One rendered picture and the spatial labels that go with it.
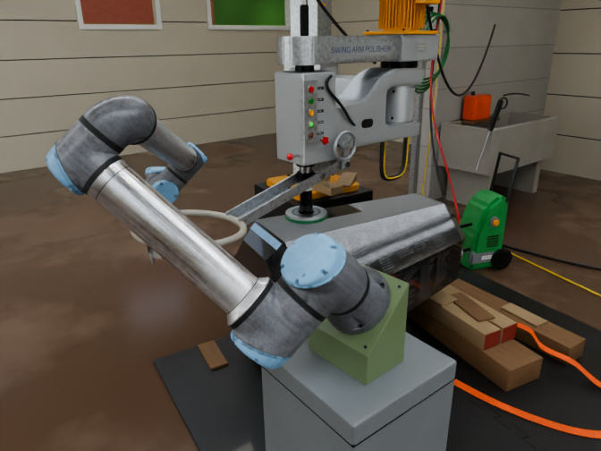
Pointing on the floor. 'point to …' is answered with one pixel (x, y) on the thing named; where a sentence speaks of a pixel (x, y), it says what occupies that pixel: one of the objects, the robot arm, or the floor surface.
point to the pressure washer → (487, 226)
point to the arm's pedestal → (359, 404)
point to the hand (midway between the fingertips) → (156, 258)
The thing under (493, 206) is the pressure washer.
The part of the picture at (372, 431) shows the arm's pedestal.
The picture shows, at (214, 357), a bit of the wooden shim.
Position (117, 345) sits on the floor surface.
